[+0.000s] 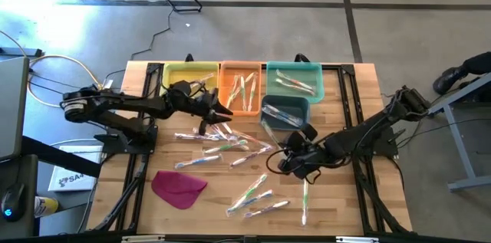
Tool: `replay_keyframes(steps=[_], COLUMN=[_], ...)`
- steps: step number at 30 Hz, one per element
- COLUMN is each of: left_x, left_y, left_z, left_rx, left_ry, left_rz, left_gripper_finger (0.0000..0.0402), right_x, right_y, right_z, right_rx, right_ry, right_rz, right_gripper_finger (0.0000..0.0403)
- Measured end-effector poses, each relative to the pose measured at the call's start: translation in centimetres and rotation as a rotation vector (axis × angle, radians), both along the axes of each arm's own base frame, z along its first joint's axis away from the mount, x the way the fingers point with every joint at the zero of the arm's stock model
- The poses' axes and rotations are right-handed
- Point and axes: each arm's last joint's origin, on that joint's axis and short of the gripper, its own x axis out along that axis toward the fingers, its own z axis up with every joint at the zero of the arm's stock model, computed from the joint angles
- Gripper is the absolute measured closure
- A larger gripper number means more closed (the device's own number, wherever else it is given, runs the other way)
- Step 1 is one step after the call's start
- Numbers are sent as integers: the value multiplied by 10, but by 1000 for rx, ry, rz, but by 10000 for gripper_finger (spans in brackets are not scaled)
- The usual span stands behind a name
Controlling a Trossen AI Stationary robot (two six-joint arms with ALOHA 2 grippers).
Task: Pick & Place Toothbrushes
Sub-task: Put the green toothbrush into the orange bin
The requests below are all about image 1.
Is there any black fan power cable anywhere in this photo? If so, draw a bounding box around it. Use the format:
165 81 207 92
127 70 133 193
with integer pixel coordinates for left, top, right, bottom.
103 8 173 83

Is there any black metal bar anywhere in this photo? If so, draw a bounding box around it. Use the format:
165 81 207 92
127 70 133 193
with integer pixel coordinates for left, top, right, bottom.
0 46 44 58

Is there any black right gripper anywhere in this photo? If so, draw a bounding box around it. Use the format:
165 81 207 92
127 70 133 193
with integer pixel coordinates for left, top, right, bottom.
278 123 331 179

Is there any teal plastic bin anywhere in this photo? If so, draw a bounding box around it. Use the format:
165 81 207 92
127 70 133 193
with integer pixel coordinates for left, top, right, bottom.
265 61 326 105

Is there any grey metal table frame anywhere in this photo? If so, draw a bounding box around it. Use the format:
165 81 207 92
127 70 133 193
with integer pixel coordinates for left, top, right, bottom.
428 73 491 193

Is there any orange plastic bin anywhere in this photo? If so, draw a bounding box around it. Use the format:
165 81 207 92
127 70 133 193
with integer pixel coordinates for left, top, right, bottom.
217 61 265 117

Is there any blue toothbrush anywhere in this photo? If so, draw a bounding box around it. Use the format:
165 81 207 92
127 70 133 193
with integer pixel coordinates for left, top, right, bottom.
268 104 304 126
174 153 222 170
264 101 304 122
262 107 301 128
226 189 274 217

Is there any person's foot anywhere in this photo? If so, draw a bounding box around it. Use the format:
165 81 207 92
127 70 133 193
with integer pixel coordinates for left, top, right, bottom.
433 65 467 96

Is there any dark green plastic basket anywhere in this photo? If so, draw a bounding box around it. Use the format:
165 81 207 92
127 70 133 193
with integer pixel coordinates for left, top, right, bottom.
260 94 311 132

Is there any yellow extension cable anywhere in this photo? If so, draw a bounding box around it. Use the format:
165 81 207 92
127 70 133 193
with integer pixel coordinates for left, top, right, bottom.
26 54 104 109

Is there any white printed box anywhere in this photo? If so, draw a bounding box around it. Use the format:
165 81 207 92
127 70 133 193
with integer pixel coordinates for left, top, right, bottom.
48 145 104 193

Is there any yellow can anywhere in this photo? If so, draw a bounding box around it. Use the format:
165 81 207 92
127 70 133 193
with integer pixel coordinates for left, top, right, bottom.
34 195 60 218

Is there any silver aluminium bar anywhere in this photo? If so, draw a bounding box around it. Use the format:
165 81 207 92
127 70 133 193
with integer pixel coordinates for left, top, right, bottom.
336 236 381 243
121 235 166 243

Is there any orange toothbrush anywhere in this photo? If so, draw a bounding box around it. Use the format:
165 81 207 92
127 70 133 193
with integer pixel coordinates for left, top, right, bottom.
274 77 316 97
275 68 315 91
232 130 275 153

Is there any magenta cloth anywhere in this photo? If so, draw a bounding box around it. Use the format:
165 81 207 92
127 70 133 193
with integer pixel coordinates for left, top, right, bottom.
150 169 209 211

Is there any yellow plastic bin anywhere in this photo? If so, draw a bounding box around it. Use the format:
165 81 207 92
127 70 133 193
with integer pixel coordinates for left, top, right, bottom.
159 61 220 105

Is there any grey laptop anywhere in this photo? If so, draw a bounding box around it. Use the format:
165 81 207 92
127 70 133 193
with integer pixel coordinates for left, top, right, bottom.
0 56 31 162

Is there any black computer mouse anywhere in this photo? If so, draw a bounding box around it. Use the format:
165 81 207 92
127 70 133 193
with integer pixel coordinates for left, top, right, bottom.
0 183 26 223

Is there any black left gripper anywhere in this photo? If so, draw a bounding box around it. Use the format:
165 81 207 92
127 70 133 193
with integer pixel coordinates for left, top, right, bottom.
164 80 234 136

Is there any person's leg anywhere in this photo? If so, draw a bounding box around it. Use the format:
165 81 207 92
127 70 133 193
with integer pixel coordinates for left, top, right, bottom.
462 51 491 76

